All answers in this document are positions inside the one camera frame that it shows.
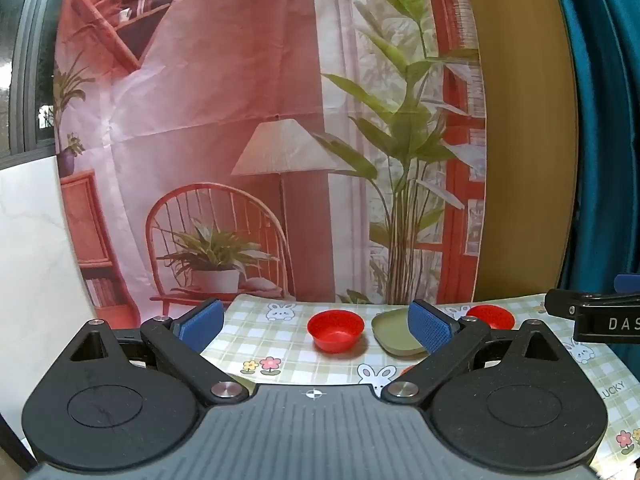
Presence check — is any checkered tablecloth with rabbit print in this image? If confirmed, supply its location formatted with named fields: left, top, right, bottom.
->
left=200, top=292, right=640, bottom=477

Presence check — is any green plate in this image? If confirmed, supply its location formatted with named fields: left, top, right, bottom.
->
left=371, top=308, right=432, bottom=357

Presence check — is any grey window frame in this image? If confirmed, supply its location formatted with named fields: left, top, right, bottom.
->
left=0, top=0, right=63, bottom=163

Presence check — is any wooden board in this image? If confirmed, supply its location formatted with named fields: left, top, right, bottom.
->
left=459, top=0, right=582, bottom=302

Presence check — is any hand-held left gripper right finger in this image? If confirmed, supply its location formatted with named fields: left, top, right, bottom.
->
left=381, top=299, right=577, bottom=406

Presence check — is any white marble panel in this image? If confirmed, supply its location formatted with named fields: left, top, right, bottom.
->
left=0, top=154, right=143, bottom=463

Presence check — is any printed room scene backdrop cloth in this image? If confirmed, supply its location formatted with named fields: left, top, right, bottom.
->
left=52, top=0, right=488, bottom=330

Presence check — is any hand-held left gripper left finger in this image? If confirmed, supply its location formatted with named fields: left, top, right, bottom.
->
left=52, top=298, right=251, bottom=406

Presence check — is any teal curtain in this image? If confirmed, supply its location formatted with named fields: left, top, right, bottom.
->
left=544, top=0, right=640, bottom=303

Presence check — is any red bowl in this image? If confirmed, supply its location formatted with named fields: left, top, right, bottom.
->
left=466, top=304, right=516, bottom=331
left=307, top=309, right=365, bottom=354

